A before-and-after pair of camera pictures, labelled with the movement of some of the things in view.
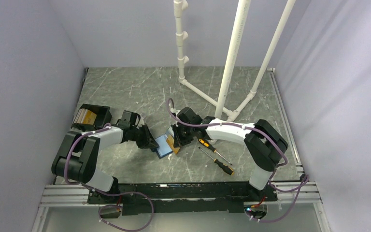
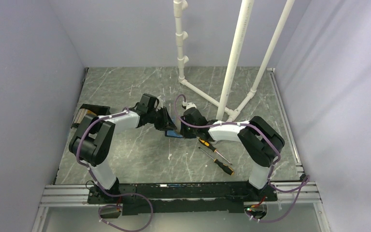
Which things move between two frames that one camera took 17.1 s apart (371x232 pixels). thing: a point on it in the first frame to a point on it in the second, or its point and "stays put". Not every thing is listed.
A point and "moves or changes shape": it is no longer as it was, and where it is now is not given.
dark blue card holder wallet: x=164 y=148 moves or changes shape
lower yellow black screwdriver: x=224 y=166 stays put
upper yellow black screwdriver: x=209 y=146 stays put
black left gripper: x=148 y=141 to x=166 y=122
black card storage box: x=89 y=117 stays put
